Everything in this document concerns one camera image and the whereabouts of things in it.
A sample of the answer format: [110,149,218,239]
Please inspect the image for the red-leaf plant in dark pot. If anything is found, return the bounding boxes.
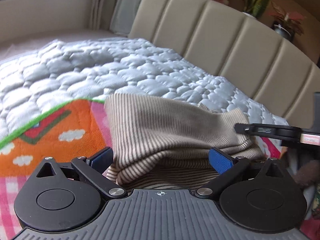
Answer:
[270,1,305,42]

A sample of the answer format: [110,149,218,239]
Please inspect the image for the beige padded headboard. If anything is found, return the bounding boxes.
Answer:
[129,0,319,128]

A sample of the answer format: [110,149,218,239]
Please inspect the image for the beige curtain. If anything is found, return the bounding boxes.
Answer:
[88,0,117,30]

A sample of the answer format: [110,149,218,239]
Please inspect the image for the grey quilted mattress pad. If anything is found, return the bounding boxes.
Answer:
[1,38,287,145]

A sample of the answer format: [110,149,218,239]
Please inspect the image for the colourful cartoon play mat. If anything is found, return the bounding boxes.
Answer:
[0,98,320,240]

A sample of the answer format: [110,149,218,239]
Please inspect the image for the green plant in white pot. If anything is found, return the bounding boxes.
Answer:
[242,0,270,20]

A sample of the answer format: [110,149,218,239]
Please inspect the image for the beige striped knit garment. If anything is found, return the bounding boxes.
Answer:
[104,94,264,190]

